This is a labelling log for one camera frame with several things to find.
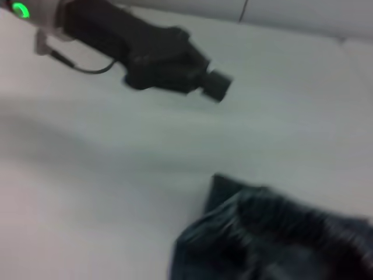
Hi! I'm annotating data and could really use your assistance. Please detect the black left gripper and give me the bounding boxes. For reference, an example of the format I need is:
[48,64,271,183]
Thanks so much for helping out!
[62,0,211,96]

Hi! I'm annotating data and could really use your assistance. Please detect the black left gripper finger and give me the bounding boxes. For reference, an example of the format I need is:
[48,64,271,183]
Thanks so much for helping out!
[205,68,235,90]
[200,83,227,103]

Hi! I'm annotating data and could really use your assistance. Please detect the blue denim shorts with embroidery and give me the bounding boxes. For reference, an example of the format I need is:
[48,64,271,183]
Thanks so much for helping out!
[167,171,373,280]

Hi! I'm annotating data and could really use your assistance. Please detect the left gripper cable with plug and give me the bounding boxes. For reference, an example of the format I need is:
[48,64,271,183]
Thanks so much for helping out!
[33,29,116,74]

